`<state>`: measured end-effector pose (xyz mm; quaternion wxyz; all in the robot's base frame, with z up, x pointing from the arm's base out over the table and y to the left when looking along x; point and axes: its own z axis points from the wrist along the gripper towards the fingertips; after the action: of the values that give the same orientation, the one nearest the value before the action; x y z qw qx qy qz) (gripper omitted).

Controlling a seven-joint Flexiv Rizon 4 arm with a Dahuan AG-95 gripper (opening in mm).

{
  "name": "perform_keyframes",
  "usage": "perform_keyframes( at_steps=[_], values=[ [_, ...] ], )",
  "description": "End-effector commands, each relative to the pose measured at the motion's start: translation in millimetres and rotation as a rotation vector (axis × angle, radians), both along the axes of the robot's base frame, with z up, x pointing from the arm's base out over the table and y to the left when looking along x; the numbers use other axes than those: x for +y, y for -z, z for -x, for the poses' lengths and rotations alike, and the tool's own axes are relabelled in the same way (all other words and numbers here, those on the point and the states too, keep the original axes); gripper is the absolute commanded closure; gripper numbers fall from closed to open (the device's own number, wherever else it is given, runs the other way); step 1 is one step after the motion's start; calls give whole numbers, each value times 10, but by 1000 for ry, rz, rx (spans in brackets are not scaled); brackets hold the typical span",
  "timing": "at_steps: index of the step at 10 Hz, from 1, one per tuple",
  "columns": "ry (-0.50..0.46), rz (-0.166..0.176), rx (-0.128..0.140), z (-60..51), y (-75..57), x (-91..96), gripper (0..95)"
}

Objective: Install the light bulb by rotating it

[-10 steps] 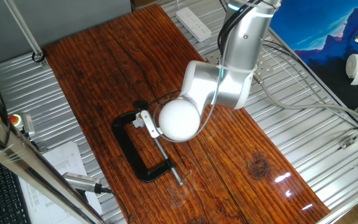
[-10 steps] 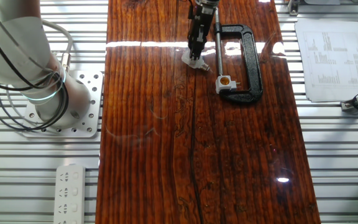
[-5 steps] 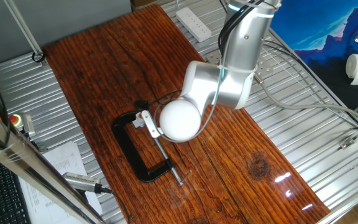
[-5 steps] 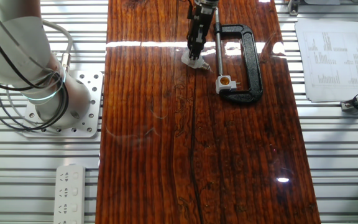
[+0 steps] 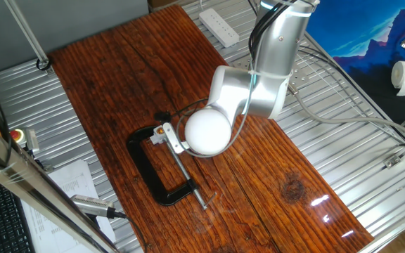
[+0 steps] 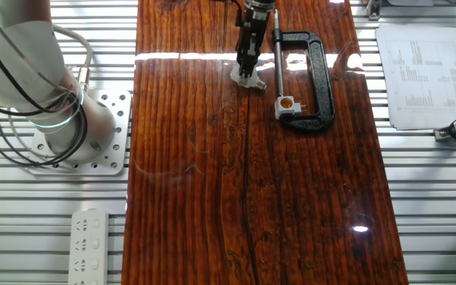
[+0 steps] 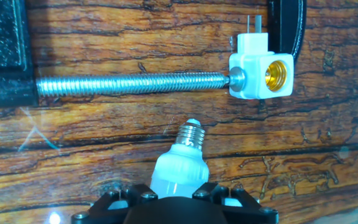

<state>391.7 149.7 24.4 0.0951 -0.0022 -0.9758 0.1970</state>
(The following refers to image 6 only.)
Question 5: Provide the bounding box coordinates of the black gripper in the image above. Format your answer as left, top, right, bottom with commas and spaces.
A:
235, 6, 272, 80

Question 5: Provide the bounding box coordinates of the white LED light bulb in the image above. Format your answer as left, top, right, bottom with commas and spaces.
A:
230, 63, 268, 91

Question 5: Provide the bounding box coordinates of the white lamp socket adapter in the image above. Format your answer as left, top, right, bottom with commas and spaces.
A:
274, 94, 307, 121

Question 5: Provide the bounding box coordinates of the black C-clamp with steel screw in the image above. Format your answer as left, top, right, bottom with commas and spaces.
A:
272, 8, 336, 134

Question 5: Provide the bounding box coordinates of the brown wooden board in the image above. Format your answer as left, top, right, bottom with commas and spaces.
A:
120, 0, 410, 285

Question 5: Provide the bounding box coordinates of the printed paper sheet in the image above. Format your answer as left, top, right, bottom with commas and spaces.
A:
374, 24, 456, 131

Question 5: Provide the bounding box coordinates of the white power strip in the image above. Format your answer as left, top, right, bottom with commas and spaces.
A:
67, 208, 110, 285

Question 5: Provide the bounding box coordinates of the small aluminium bracket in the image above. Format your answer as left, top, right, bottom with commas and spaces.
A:
365, 0, 383, 22

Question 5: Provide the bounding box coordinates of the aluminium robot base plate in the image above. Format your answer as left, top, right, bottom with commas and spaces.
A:
27, 89, 133, 177

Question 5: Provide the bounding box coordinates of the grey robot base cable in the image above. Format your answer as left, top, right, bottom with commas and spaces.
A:
51, 24, 94, 93

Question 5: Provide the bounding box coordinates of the black cable loop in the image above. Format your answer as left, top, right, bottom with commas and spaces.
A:
0, 15, 89, 168

